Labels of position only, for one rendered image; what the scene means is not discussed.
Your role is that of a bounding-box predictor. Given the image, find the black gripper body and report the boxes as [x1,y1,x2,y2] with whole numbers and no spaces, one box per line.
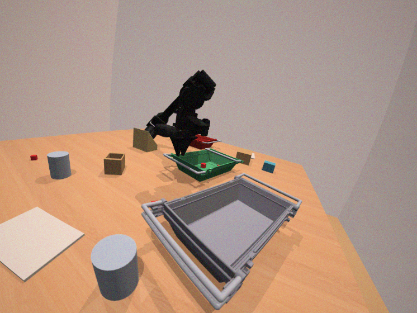
[154,107,195,137]

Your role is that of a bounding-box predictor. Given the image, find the grey cylinder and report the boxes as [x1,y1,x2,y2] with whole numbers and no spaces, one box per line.
[91,234,139,301]
[47,151,71,180]

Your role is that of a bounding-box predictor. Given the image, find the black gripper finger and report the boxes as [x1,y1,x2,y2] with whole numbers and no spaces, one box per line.
[181,134,198,156]
[170,136,185,156]

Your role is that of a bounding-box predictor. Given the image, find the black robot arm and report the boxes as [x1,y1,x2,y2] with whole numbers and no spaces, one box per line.
[144,70,216,139]

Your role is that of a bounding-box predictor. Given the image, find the teal cube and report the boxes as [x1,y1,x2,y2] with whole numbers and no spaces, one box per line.
[262,160,276,173]

